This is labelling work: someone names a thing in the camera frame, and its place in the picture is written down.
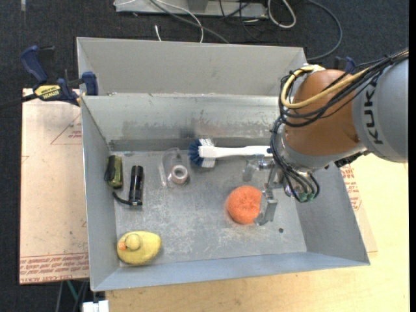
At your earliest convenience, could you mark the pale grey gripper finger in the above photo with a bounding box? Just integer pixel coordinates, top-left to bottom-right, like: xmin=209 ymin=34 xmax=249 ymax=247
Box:
xmin=242 ymin=156 xmax=265 ymax=182
xmin=254 ymin=188 xmax=280 ymax=226

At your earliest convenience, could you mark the orange round sponge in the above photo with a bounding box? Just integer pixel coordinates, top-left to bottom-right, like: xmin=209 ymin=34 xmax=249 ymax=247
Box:
xmin=225 ymin=185 xmax=263 ymax=226

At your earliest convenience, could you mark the white and blue dish brush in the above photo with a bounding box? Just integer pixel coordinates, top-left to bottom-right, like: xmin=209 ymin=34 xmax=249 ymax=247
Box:
xmin=187 ymin=137 xmax=274 ymax=170

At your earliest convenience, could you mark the grey metal bin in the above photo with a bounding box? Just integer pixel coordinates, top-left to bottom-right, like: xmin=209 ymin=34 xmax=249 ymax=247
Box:
xmin=76 ymin=36 xmax=371 ymax=293

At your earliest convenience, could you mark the clear tape dispenser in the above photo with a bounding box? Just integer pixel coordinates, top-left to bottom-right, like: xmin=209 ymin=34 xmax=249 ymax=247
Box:
xmin=158 ymin=147 xmax=191 ymax=189

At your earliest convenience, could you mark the yellow rubber duck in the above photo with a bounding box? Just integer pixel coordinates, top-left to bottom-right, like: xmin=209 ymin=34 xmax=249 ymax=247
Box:
xmin=116 ymin=230 xmax=163 ymax=267

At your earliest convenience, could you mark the dark green small flashlight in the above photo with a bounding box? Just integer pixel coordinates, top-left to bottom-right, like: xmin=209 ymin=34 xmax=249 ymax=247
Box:
xmin=103 ymin=154 xmax=125 ymax=189

